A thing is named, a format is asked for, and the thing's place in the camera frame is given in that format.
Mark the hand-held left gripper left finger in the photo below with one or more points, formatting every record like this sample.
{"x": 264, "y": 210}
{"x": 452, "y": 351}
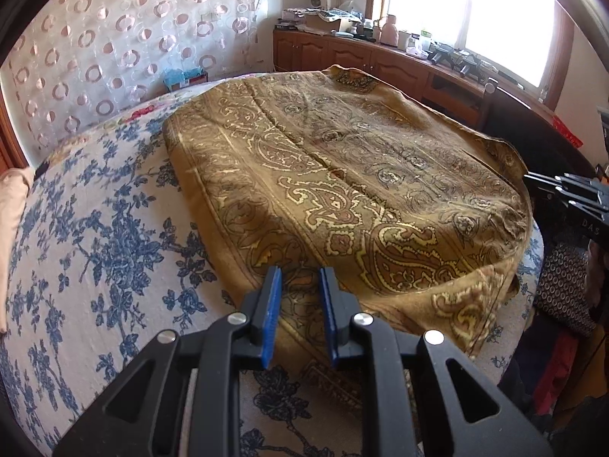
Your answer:
{"x": 271, "y": 314}

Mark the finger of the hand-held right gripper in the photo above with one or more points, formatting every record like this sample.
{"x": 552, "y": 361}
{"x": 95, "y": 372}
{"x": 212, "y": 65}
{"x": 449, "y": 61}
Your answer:
{"x": 594, "y": 221}
{"x": 571, "y": 188}

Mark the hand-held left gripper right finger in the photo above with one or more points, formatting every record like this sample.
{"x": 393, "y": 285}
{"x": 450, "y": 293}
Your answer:
{"x": 329, "y": 314}

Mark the gold patterned garment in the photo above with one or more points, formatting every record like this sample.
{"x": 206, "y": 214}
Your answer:
{"x": 361, "y": 185}

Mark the red paper item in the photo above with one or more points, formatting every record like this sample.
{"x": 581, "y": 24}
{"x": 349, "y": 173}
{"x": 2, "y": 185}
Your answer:
{"x": 567, "y": 132}

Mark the black dotted bag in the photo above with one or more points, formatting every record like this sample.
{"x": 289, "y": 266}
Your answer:
{"x": 566, "y": 290}

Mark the red cloth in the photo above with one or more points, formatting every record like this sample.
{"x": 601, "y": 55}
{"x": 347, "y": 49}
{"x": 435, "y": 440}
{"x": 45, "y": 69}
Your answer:
{"x": 554, "y": 371}

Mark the blue floral bed sheet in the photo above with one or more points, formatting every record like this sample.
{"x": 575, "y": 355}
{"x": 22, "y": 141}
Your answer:
{"x": 119, "y": 271}

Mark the clear jar with green lid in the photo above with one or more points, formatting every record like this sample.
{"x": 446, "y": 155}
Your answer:
{"x": 425, "y": 41}

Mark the pink floral quilt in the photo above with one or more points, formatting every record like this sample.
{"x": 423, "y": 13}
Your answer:
{"x": 119, "y": 126}

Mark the wooden cabinet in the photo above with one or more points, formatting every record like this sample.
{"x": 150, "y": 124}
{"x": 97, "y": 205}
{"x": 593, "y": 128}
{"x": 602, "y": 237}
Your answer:
{"x": 361, "y": 59}

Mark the cardboard box with blue bag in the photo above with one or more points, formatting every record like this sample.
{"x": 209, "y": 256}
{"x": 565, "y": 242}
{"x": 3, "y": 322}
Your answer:
{"x": 186, "y": 78}

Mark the pink cloth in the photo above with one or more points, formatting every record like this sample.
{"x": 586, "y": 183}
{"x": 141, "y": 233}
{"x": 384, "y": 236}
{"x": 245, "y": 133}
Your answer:
{"x": 12, "y": 228}

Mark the sheer curtain with circles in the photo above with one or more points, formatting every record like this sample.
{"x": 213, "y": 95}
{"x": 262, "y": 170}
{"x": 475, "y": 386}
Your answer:
{"x": 119, "y": 38}

